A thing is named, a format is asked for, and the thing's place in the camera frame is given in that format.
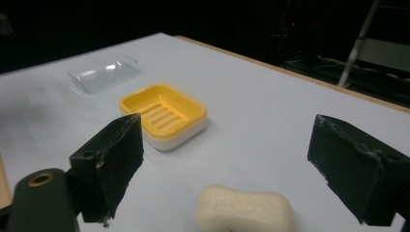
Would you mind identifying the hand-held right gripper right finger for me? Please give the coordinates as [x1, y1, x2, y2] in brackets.
[307, 114, 410, 227]

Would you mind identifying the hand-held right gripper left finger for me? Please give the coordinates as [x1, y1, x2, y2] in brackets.
[69, 112, 145, 228]

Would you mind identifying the yellow and white soap dish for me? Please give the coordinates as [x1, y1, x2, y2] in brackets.
[118, 82, 209, 153]

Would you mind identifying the cream soap bar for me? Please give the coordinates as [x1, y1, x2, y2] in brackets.
[194, 184, 297, 232]

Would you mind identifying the clear plastic lid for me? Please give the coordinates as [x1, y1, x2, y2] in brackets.
[66, 55, 142, 96]

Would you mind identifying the metal stand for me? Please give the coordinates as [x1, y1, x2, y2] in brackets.
[337, 0, 410, 89]

